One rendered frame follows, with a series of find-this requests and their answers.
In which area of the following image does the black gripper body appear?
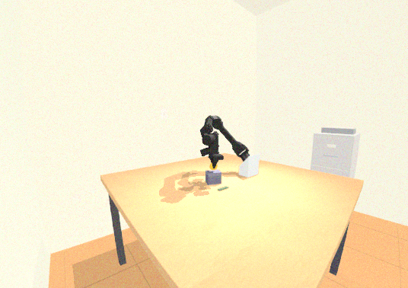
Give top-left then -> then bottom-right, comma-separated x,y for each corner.
208,143 -> 224,161

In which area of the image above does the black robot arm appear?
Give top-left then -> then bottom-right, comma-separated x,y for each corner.
200,115 -> 250,162

